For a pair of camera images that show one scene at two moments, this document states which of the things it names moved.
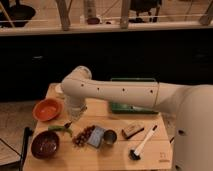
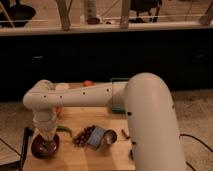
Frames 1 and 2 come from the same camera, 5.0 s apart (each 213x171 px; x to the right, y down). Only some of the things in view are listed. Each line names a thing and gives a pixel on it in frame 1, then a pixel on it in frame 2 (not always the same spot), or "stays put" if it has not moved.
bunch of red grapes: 83,137 stays put
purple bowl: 45,144 stays put
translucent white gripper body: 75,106 → 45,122
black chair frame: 28,131 stays put
